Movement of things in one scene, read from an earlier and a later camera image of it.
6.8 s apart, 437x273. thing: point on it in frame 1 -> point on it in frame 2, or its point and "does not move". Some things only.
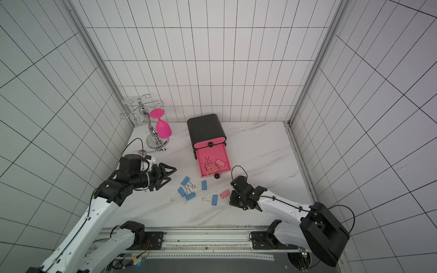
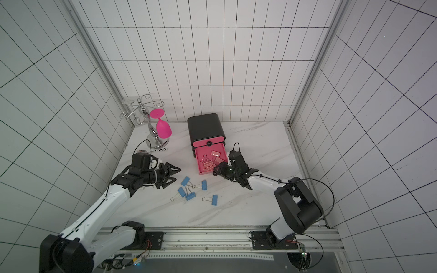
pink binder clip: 224,194 -> 215,153
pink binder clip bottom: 210,165 does not move
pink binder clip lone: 219,163 does not move
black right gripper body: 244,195 -> 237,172
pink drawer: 213,160 does not move
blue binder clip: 214,199 does not move
